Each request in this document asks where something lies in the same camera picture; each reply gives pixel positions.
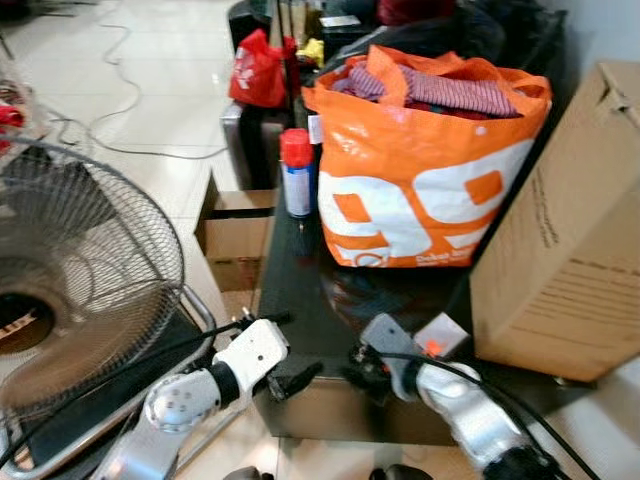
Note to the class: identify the small white box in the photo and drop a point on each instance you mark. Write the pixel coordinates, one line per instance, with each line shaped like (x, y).
(445, 332)

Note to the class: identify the black table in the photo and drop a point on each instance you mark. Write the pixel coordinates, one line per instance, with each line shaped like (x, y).
(300, 300)

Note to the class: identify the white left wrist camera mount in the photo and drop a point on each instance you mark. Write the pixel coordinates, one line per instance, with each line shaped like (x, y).
(250, 350)

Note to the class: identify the dark robot foot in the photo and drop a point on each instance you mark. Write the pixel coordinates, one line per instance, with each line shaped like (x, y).
(250, 473)
(400, 472)

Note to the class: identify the small brown cardboard box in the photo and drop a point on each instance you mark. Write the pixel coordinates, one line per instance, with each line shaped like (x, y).
(235, 240)

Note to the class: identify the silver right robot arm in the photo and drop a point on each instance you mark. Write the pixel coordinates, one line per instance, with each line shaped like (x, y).
(470, 420)

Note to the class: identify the dark left robot foot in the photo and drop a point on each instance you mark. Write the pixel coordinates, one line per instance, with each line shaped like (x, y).
(250, 473)

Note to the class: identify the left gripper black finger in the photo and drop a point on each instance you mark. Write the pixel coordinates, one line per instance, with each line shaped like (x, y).
(303, 378)

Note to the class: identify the striped clothes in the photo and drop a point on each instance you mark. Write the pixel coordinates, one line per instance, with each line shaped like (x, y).
(450, 92)

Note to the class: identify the dark right robot foot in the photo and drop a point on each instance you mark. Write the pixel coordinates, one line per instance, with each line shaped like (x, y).
(400, 472)

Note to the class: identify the dark red cushion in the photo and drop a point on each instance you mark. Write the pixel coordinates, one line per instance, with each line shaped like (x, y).
(415, 10)

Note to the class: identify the yellow cloth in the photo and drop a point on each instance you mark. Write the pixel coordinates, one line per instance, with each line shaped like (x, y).
(312, 50)

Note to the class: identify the metal floor fan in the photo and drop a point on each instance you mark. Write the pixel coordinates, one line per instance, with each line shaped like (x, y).
(90, 250)

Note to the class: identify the orange shopping bag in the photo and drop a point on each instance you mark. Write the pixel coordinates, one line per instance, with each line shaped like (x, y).
(420, 160)

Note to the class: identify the red plastic bag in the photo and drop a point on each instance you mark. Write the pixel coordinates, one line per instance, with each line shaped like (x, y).
(258, 70)

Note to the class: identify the tall cardboard box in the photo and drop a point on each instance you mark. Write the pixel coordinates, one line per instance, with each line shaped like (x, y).
(570, 250)

